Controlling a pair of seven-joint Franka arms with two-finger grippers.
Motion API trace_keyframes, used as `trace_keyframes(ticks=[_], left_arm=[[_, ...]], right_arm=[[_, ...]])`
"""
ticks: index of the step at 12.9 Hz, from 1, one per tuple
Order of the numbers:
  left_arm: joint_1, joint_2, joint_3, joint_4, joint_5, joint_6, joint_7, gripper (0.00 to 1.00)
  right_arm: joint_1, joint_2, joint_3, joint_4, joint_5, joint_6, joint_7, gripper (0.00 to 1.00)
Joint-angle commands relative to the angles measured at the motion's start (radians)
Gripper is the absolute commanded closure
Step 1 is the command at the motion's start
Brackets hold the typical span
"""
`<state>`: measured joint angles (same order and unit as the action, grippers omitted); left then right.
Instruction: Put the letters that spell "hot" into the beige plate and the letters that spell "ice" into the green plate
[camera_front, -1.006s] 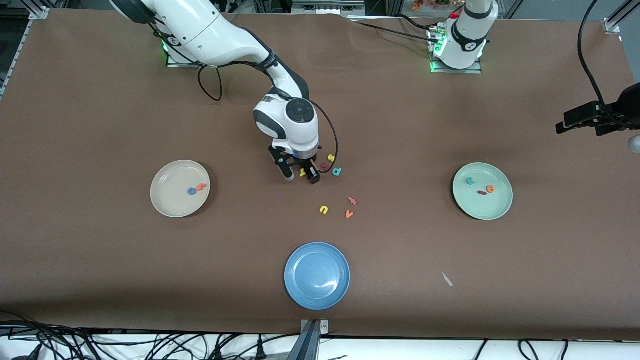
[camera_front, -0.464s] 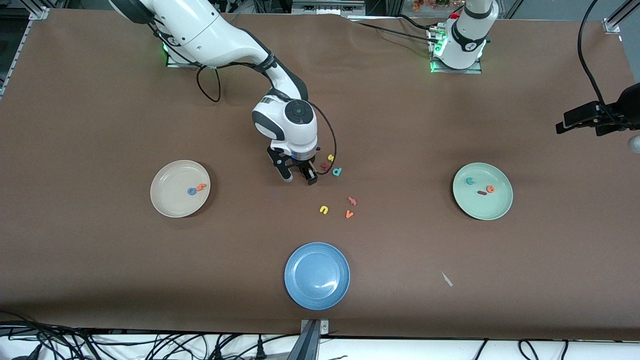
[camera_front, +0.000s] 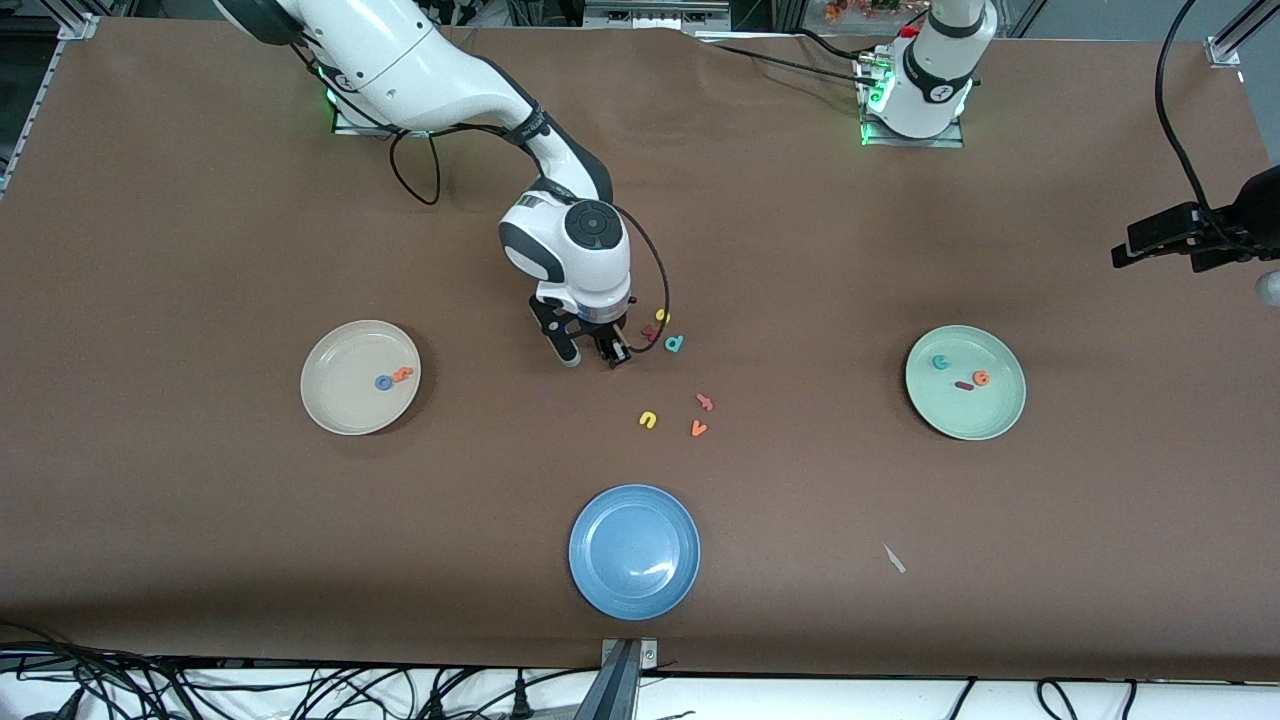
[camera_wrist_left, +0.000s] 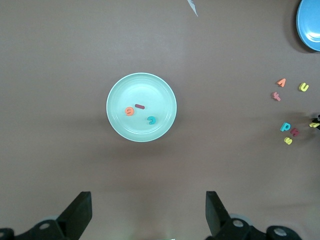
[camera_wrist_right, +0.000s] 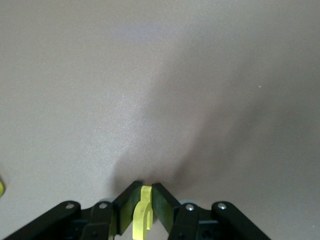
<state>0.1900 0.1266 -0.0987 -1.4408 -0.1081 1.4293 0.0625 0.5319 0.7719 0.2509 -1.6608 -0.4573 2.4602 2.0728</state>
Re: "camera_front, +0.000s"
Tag blue round plate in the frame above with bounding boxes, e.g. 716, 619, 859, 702
568, 484, 702, 622

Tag green round plate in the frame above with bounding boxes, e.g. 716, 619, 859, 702
905, 324, 1028, 442

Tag beige round plate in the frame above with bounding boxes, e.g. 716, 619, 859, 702
300, 319, 422, 437

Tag grey power strip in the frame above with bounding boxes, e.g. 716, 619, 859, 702
585, 0, 731, 31

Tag brown table cover mat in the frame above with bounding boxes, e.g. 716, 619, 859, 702
0, 15, 1280, 683

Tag aluminium frame profile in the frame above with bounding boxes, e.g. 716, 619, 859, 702
0, 12, 101, 196
1205, 0, 1280, 69

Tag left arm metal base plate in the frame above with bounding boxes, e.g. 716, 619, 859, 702
857, 50, 966, 149

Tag black cable on mat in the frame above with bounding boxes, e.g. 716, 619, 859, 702
695, 38, 863, 79

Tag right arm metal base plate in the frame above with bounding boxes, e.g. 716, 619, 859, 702
332, 70, 401, 137

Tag tangled black floor cables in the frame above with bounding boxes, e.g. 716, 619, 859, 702
0, 620, 421, 720

